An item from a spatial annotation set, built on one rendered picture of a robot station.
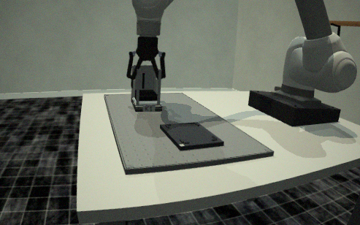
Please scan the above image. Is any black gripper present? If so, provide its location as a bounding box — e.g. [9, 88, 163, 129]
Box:
[126, 37, 166, 97]

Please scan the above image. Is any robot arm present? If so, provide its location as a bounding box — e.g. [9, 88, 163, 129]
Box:
[132, 0, 357, 104]

